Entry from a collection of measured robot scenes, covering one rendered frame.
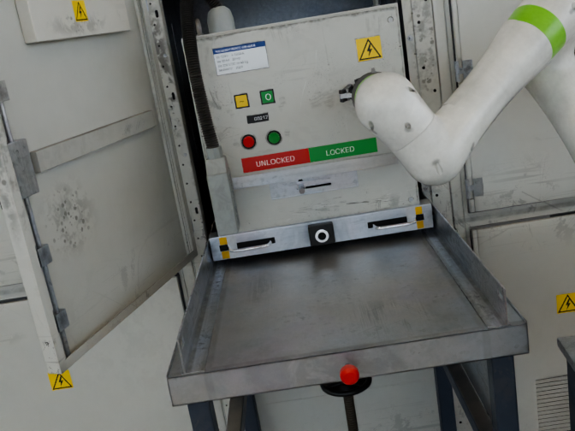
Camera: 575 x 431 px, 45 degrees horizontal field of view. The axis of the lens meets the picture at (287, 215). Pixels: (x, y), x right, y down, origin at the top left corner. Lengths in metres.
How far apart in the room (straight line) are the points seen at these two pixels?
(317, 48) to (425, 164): 0.49
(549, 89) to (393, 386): 0.94
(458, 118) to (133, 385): 1.19
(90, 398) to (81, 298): 0.65
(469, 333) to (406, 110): 0.39
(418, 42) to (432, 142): 0.60
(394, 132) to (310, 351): 0.40
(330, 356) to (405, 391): 0.86
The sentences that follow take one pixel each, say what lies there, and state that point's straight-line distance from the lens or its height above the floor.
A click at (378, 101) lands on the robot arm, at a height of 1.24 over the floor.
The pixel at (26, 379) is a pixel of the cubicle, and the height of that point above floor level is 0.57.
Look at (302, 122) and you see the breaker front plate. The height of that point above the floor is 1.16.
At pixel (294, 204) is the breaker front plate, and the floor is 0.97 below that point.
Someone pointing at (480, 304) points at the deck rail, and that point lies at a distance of 1.32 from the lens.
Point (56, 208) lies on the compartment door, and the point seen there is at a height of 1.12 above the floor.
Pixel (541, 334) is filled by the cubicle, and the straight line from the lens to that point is 2.05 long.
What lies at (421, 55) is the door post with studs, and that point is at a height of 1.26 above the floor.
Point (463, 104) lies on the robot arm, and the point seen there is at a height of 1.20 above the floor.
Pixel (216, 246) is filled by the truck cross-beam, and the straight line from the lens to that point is 1.69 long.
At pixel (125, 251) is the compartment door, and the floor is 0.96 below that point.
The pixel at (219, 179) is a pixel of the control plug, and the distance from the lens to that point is 1.55.
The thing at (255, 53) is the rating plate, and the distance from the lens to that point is 1.62.
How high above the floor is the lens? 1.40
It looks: 16 degrees down
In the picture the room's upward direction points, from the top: 9 degrees counter-clockwise
